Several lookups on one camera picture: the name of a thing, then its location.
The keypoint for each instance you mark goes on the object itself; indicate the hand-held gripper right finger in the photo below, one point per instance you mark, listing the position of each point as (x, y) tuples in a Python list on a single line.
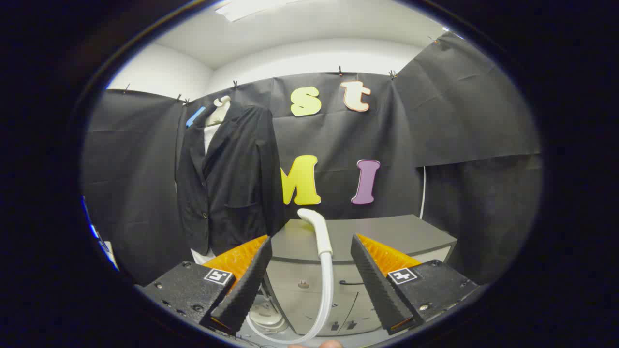
[(377, 290)]

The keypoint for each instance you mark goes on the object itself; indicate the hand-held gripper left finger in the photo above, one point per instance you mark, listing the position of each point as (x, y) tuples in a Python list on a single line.
[(246, 290)]

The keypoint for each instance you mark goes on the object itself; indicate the black suit jacket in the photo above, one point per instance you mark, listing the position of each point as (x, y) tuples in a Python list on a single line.
[(237, 183)]

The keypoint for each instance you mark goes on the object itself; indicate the grey cabinet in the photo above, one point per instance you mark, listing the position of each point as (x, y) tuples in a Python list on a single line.
[(387, 232)]

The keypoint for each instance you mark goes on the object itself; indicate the white clothes hanger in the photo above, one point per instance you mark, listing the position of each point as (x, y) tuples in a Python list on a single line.
[(220, 113)]

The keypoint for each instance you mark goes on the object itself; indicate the white steamer base unit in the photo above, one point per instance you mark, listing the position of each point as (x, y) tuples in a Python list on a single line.
[(268, 316)]

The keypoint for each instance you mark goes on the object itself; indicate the black backdrop cloth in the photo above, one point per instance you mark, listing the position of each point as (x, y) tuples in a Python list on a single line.
[(435, 121)]

